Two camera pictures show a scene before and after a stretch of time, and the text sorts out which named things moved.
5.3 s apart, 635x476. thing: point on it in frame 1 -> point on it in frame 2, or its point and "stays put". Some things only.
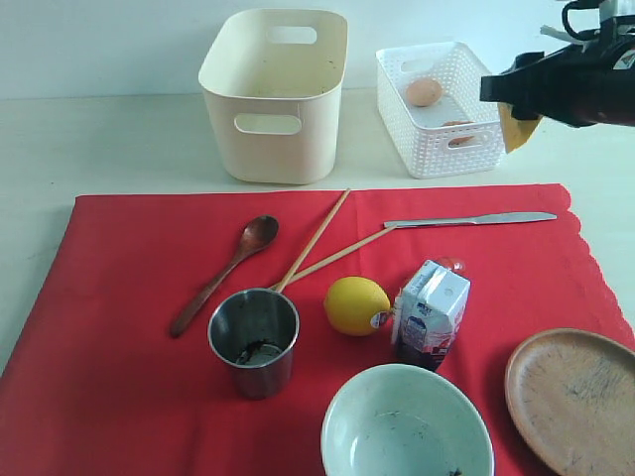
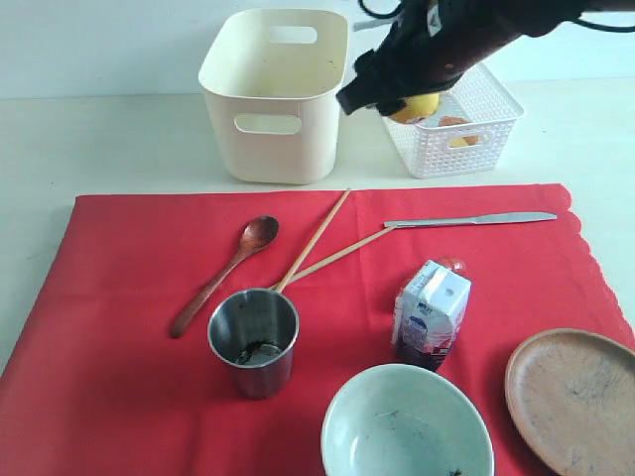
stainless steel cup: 253,330 stays put
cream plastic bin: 273,80 stays put
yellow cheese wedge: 516,132 -> 468,140
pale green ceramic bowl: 407,419 stays put
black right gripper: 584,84 -> 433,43
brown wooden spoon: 257,233 stays put
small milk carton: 428,312 stays put
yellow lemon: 356,305 -> 417,107
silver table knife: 476,220 stays put
